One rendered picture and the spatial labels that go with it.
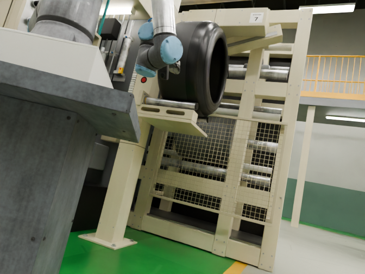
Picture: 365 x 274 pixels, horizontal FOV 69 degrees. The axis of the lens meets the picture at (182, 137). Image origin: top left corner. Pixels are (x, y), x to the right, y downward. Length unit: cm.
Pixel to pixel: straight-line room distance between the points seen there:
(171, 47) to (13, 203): 69
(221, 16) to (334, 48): 1015
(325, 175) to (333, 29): 570
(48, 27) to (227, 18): 160
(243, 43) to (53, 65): 174
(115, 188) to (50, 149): 114
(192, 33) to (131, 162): 85
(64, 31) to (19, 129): 27
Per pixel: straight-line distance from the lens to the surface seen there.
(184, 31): 165
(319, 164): 1067
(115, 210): 176
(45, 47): 68
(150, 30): 118
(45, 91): 54
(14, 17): 158
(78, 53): 65
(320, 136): 1087
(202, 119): 182
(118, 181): 176
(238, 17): 219
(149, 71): 112
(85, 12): 83
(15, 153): 68
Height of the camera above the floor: 46
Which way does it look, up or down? 9 degrees up
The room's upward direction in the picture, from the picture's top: 13 degrees clockwise
